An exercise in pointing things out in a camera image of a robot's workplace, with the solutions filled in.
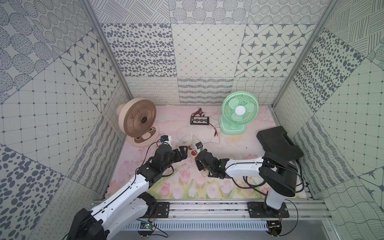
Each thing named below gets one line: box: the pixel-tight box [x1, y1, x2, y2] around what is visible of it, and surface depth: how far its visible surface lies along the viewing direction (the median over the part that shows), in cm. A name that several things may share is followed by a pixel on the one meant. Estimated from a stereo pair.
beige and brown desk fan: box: [116, 97, 160, 148], surface depth 82 cm
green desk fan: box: [218, 91, 259, 135], surface depth 90 cm
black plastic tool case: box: [256, 126, 304, 161], surface depth 95 cm
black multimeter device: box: [190, 116, 210, 125], surface depth 113 cm
